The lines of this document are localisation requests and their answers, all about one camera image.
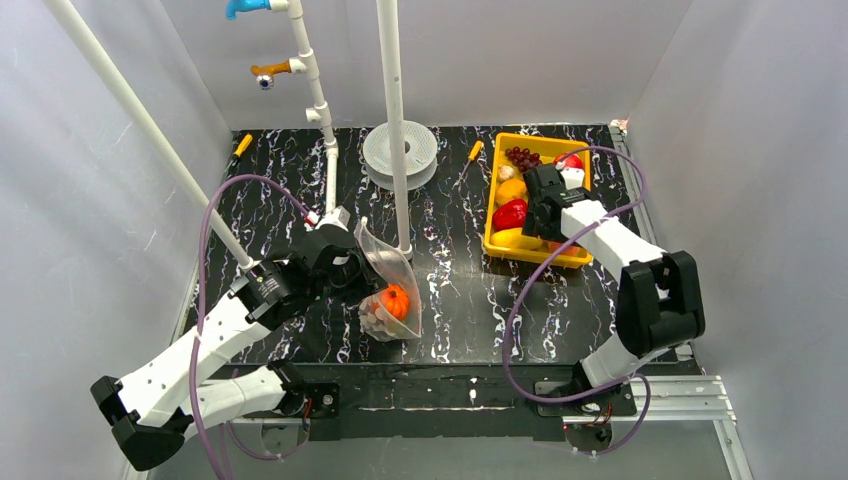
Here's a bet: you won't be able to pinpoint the yellow handled screwdriver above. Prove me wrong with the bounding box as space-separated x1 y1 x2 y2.
454 140 483 187
229 133 254 165

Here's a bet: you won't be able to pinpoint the white garlic bulb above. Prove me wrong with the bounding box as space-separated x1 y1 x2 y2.
497 165 516 182

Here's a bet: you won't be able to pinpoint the aluminium rail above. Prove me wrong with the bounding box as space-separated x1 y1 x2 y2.
122 374 757 480

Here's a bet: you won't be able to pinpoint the dark grape bunch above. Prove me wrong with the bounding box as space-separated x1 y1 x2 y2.
505 146 542 173

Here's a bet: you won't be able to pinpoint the white filament spool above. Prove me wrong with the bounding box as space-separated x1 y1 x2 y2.
362 120 439 192

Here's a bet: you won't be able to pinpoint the red bell pepper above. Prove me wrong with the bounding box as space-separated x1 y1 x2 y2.
492 198 528 232

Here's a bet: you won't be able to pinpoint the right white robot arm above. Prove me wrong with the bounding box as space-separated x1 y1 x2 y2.
523 164 706 396

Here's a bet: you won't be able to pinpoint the orange toy fruit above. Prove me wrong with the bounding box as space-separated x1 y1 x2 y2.
495 177 527 207

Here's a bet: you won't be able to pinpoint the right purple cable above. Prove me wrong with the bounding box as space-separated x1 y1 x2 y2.
501 145 654 458

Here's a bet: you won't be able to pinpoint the diagonal white pipe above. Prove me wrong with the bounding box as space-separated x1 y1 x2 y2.
45 1 257 270

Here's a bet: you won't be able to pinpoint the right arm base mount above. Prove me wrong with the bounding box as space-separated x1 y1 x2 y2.
532 384 639 450

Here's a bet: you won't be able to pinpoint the yellow toy mango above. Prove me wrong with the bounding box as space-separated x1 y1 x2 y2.
490 228 544 251

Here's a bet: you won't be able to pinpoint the blue tap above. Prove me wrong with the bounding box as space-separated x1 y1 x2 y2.
225 0 272 20

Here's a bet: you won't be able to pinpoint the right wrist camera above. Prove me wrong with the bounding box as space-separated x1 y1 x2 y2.
557 163 586 190

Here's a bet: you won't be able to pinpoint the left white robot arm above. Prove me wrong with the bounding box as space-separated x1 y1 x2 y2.
90 225 388 471

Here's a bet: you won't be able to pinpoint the white pvc pipe frame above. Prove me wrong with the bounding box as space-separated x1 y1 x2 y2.
271 1 412 260

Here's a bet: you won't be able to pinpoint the orange tap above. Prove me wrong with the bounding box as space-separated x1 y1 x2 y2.
250 61 291 91

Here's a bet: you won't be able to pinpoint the small orange pumpkin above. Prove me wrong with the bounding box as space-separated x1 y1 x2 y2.
378 284 411 322

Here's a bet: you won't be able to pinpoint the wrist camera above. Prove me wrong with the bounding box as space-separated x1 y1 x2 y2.
304 206 351 232
557 163 586 190

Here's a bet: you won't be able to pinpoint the yellow handled screwdriver left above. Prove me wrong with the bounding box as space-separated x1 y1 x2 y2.
229 133 254 165

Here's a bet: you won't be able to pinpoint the clear zip top bag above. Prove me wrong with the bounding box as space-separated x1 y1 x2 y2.
354 217 422 342

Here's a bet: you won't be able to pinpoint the red toy apple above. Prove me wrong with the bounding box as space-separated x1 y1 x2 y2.
553 154 585 170

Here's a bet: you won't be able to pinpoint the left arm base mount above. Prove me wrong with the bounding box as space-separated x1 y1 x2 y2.
272 382 341 419

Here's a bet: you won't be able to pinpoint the yellow handled screwdriver centre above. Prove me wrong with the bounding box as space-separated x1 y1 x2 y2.
454 140 483 187

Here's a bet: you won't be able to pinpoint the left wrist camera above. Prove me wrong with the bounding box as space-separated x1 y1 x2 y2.
304 206 351 232

